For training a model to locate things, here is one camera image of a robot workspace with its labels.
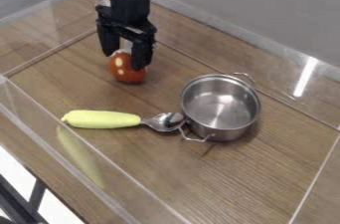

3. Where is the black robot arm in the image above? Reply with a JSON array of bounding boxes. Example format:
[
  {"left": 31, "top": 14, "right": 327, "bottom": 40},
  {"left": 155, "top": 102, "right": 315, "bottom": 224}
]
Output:
[{"left": 96, "top": 0, "right": 158, "bottom": 71}]

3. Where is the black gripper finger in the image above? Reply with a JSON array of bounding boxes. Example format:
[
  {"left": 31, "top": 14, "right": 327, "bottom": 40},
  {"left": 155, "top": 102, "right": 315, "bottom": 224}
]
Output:
[
  {"left": 132, "top": 40, "right": 154, "bottom": 71},
  {"left": 98, "top": 23, "right": 120, "bottom": 57}
]

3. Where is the black metal table leg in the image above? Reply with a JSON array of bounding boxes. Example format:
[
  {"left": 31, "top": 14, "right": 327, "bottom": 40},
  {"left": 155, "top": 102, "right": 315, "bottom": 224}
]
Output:
[{"left": 0, "top": 174, "right": 50, "bottom": 224}]

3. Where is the clear acrylic enclosure wall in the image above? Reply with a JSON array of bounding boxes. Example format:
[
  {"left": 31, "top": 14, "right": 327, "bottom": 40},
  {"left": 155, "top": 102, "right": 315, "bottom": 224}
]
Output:
[{"left": 0, "top": 0, "right": 340, "bottom": 224}]

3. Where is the small steel pot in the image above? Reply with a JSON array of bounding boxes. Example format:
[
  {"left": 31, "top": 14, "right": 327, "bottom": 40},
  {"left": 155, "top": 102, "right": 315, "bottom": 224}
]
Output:
[{"left": 179, "top": 73, "right": 262, "bottom": 142}]

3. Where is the red toy mushroom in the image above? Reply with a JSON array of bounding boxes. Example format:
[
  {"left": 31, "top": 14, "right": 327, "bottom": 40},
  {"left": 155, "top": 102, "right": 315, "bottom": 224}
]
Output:
[{"left": 110, "top": 49, "right": 148, "bottom": 84}]

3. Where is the spoon with yellow handle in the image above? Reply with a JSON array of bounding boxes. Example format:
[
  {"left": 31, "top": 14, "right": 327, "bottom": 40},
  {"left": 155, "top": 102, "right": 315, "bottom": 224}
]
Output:
[{"left": 62, "top": 110, "right": 184, "bottom": 132}]

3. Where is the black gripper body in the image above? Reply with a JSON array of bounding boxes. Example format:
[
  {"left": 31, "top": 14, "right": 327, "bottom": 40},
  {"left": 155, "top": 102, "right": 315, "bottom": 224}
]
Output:
[{"left": 96, "top": 0, "right": 158, "bottom": 44}]

